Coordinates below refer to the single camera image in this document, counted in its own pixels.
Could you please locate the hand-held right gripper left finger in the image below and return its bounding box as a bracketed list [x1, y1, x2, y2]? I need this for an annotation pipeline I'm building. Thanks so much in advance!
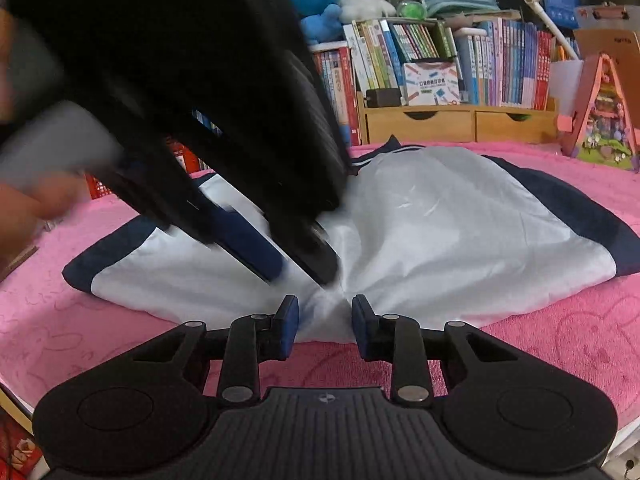
[132, 294, 301, 407]

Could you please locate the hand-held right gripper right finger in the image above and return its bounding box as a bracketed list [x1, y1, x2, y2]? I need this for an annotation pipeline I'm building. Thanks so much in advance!
[351, 294, 518, 407]

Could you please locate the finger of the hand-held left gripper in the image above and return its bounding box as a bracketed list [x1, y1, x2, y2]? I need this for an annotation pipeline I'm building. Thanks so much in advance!
[270, 210, 342, 289]
[200, 204, 287, 284]

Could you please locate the navy and white jacket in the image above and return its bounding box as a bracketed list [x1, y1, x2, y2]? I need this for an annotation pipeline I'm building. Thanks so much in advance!
[62, 135, 640, 343]

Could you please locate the person's left hand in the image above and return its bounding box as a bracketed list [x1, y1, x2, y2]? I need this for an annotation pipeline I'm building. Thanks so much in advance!
[0, 174, 91, 259]

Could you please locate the blue plush toy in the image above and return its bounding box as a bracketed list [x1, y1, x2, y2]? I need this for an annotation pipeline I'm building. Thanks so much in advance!
[280, 0, 346, 46]

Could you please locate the pink blanket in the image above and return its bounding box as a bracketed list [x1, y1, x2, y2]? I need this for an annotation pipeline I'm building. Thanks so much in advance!
[0, 140, 640, 441]

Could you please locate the wooden drawer organizer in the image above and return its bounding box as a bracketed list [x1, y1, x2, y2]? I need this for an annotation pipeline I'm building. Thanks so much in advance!
[357, 92, 561, 146]

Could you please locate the white printed box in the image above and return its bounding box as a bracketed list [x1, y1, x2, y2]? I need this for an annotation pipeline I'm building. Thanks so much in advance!
[402, 60, 463, 107]

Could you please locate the folded teal cloth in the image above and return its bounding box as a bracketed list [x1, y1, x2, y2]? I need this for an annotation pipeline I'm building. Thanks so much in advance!
[422, 0, 501, 16]

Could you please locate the row of colourful books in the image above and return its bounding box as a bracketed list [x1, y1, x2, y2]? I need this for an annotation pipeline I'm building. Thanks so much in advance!
[310, 17, 558, 146]

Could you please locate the red printed box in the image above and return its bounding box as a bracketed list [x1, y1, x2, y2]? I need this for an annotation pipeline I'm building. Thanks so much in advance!
[0, 395, 43, 480]

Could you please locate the white plastic container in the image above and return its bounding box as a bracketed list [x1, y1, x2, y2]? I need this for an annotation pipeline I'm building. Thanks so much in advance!
[549, 60, 585, 111]

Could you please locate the pink toy house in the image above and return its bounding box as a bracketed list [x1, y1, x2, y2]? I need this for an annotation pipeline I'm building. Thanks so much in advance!
[557, 52, 640, 171]

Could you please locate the brown cardboard box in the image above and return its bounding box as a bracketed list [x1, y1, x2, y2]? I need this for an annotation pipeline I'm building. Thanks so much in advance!
[572, 5, 640, 91]

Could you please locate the white plastic recorder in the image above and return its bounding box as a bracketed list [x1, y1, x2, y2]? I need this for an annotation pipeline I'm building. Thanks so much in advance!
[522, 0, 576, 58]

